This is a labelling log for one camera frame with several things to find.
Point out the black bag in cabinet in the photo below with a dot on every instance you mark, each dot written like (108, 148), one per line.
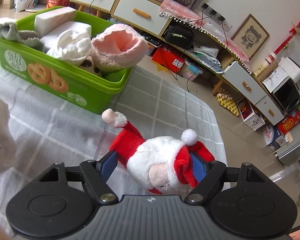
(179, 36)

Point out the Santa Claus plush toy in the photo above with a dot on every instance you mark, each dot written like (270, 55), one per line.
(160, 165)

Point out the wooden cabinet with drawers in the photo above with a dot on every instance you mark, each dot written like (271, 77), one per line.
(194, 38)

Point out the yellow egg tray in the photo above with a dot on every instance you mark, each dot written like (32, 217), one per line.
(226, 101)

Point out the black white microwave oven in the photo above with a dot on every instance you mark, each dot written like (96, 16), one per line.
(283, 89)

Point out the white towel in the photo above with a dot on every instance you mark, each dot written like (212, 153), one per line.
(8, 146)

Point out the grey knit cloth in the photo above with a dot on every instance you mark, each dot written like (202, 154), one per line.
(29, 38)

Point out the red cardboard box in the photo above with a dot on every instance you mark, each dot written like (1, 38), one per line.
(169, 57)

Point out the green plastic cookie bin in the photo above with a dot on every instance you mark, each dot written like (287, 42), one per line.
(60, 78)

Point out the grey checked table cloth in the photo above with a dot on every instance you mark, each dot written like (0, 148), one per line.
(48, 129)

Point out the pink white sponge block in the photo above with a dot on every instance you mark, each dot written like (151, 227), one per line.
(50, 20)

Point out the white cloth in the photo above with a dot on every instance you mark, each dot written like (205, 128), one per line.
(71, 47)

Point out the framed cartoon girl picture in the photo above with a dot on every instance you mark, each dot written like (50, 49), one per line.
(250, 36)

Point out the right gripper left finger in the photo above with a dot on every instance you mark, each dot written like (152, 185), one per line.
(95, 175)

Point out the pink lace cabinet cloth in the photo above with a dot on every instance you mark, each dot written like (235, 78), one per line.
(172, 9)

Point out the white foam block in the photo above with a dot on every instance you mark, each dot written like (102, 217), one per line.
(52, 37)

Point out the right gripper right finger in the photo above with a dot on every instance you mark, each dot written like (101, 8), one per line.
(210, 180)

